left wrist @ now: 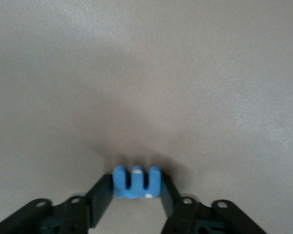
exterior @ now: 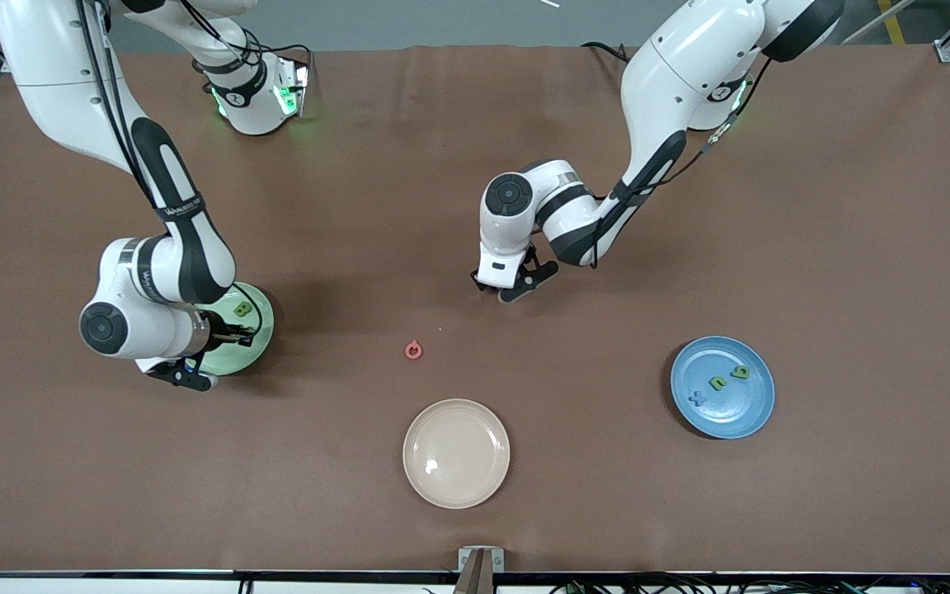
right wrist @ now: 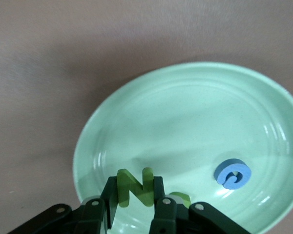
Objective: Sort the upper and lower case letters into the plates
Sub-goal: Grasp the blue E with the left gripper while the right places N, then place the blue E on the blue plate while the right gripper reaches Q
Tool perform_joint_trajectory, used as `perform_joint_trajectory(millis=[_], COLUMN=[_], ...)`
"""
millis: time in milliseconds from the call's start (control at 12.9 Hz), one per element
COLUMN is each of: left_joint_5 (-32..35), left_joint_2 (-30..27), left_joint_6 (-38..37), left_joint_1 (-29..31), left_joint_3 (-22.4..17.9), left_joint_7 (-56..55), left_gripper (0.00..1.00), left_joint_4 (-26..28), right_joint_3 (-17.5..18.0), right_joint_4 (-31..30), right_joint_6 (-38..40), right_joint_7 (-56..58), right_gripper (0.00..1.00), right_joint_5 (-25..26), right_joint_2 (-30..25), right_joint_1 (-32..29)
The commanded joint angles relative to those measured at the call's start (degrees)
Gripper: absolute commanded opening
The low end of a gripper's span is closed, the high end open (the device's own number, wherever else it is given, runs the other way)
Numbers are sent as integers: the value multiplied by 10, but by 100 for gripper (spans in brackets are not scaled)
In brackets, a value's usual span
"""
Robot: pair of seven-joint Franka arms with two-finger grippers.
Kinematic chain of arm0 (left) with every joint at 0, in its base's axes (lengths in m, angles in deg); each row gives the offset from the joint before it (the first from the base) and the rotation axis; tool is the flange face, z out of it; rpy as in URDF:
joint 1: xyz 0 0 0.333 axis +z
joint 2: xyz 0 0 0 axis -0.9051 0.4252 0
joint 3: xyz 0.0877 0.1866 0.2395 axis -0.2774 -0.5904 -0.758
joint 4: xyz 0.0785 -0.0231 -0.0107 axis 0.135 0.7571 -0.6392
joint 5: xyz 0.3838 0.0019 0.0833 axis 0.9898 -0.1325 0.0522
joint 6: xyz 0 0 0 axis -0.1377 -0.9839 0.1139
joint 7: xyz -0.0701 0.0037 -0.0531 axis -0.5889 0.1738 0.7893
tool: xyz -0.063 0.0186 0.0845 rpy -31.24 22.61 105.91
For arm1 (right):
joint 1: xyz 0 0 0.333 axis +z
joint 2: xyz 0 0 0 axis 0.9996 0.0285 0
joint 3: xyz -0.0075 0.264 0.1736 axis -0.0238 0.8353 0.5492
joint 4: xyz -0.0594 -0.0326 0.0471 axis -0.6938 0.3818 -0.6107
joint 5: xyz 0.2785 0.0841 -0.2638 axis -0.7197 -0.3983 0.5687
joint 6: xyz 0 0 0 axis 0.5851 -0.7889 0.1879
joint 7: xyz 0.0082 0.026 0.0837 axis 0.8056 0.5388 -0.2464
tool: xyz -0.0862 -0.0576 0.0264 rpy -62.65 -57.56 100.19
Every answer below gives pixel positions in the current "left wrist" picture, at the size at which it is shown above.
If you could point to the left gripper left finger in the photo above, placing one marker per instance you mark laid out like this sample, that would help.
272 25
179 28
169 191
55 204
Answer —
75 214

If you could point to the brown table cover mat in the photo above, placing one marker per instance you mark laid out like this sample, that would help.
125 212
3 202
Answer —
146 61

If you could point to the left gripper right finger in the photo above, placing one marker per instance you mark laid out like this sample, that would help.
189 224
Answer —
190 217

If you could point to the blue foam letter m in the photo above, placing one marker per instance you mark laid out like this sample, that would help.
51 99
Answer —
136 192

